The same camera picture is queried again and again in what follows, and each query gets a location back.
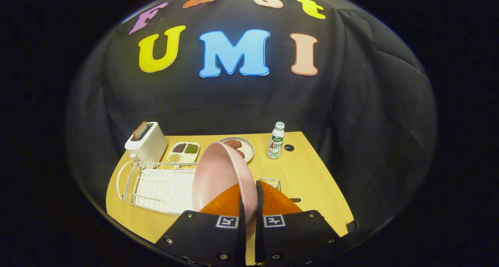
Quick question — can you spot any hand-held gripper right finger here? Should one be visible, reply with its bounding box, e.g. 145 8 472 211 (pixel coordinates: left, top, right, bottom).
255 180 342 266

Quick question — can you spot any toast slice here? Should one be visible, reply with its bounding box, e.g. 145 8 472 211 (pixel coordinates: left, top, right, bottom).
132 121 148 140

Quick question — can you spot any grey round dish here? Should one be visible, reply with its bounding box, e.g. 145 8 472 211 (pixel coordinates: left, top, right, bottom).
218 137 255 164

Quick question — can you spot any pink plate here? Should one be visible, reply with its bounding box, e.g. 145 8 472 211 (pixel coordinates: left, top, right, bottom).
192 141 258 240

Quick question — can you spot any white toaster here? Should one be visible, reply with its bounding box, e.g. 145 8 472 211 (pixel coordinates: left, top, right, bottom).
124 122 168 163

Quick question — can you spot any divided tray with beans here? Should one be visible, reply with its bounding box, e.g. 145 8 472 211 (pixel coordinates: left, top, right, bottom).
167 142 200 164

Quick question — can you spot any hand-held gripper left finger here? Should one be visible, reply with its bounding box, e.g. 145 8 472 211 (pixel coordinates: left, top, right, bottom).
155 183 247 267

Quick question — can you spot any white wire dish rack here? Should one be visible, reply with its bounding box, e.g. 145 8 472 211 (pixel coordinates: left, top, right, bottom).
116 160 199 216

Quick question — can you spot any white drink bottle green label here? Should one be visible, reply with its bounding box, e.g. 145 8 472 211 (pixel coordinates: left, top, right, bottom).
267 122 285 159

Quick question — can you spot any metal wire basket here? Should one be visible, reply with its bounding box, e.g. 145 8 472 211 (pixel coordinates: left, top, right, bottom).
258 178 281 190

